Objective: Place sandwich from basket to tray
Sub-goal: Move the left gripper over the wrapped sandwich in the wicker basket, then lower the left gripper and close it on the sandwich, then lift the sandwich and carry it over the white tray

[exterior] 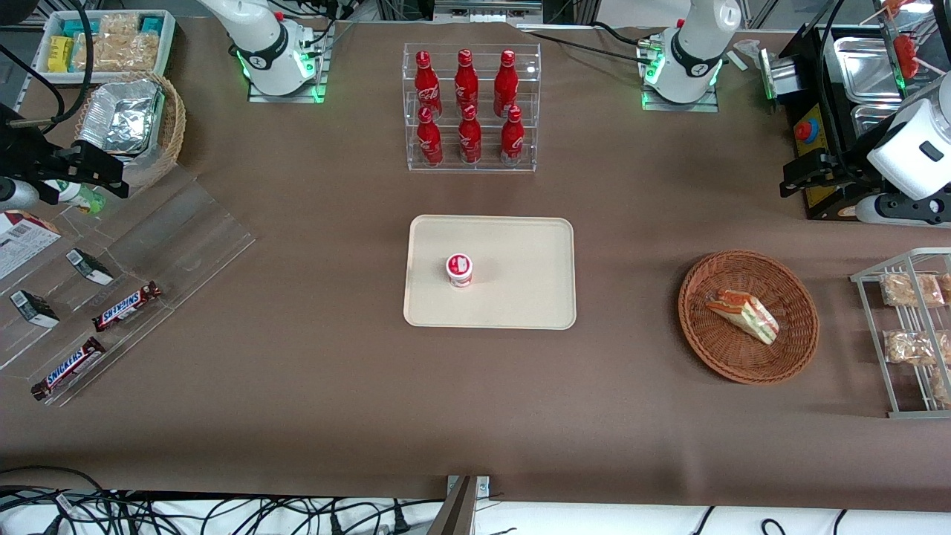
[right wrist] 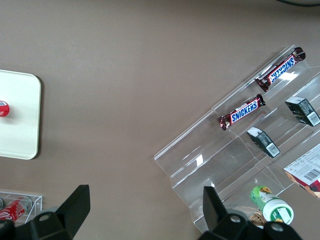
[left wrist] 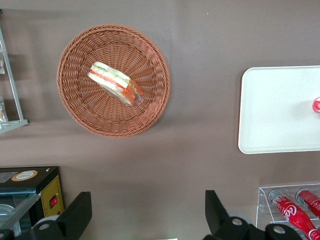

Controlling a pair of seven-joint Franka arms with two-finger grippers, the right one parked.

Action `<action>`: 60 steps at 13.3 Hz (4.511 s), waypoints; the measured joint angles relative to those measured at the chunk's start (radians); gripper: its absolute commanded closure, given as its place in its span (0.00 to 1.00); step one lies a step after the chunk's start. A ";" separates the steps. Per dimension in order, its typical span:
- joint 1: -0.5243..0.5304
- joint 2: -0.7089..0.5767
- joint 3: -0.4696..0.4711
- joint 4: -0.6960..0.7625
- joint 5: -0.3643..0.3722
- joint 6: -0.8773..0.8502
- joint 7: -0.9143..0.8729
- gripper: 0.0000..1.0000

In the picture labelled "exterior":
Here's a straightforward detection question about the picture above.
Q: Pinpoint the aluminium frame rail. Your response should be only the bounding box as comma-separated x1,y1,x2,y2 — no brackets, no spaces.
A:
432,0,544,17

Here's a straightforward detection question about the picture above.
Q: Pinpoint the black food display case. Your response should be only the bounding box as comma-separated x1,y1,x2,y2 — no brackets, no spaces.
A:
779,22,951,224

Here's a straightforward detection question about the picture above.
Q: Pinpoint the yellow snack pack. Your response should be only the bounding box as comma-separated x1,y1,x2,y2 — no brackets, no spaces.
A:
48,36,76,74

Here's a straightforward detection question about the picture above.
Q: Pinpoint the steel food pan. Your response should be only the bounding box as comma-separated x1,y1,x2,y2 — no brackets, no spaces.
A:
850,103,904,143
833,36,904,106

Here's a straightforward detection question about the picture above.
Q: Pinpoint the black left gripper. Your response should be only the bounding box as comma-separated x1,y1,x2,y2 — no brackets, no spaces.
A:
779,148,855,199

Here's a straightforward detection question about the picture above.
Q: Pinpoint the clear acrylic stepped stand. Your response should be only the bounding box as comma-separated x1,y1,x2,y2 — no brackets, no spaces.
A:
0,165,257,408

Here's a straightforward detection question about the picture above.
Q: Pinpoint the beige plastic tray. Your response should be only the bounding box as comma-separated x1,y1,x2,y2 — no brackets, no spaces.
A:
403,215,577,331

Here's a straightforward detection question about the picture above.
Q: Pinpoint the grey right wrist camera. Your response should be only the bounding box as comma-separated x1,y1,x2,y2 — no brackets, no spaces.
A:
0,177,40,213

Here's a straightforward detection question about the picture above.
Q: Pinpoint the grey metal wire rack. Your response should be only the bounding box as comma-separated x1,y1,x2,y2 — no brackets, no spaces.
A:
850,247,951,420

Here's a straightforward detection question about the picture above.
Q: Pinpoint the green white plastic bottle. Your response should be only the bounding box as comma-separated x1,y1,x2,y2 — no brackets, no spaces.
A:
45,181,107,215

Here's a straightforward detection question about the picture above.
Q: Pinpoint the small black box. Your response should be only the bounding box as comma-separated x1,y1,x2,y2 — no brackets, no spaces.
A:
65,248,115,287
10,289,61,329

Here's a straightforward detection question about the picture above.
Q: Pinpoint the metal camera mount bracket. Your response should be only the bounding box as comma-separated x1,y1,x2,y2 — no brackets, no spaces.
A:
426,474,492,535

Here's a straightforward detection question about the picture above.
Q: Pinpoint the brown table cover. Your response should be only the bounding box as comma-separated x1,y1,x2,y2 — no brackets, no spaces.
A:
0,13,951,513

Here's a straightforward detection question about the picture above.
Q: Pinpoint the clear acrylic bottle rack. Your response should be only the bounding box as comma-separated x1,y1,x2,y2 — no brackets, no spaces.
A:
403,42,542,173

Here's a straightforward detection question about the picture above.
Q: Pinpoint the crumpled clear plastic wrap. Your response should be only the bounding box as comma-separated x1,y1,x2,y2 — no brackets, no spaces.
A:
728,38,767,72

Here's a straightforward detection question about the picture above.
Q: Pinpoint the tan wicker basket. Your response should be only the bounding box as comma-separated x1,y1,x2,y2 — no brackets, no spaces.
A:
73,71,187,190

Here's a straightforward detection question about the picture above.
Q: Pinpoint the white red carton box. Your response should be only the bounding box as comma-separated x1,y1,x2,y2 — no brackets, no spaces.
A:
0,210,63,282

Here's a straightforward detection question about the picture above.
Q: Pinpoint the brown Snickers bar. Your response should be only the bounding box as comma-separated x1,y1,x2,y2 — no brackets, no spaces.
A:
91,281,163,333
30,337,107,402

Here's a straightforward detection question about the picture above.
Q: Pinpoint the red cola bottle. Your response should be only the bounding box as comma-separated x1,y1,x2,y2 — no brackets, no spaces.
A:
414,51,444,120
454,49,480,112
493,50,519,118
416,106,445,167
458,104,483,165
499,106,526,166

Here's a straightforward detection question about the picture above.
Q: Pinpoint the white plastic bin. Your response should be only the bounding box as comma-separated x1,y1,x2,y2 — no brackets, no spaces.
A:
33,9,178,85

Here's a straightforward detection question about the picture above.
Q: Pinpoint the red skewered food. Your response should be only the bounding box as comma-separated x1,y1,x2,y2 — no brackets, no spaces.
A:
894,34,920,81

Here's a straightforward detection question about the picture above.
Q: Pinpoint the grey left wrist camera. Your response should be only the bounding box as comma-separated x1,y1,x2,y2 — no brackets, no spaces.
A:
854,192,951,227

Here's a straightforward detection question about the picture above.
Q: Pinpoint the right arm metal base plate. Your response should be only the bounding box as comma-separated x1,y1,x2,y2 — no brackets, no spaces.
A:
247,21,329,104

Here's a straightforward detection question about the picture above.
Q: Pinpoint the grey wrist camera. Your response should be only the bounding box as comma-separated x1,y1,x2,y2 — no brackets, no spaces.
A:
0,177,40,213
854,192,951,227

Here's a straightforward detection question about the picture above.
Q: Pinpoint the triangular sandwich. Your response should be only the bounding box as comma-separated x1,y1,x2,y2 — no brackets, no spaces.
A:
704,288,780,346

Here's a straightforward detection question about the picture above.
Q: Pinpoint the round brown wicker basket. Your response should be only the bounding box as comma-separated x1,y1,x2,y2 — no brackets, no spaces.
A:
678,250,820,385

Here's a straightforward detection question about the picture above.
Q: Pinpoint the silver metal block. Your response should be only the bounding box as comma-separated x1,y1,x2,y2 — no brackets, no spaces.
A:
757,48,800,102

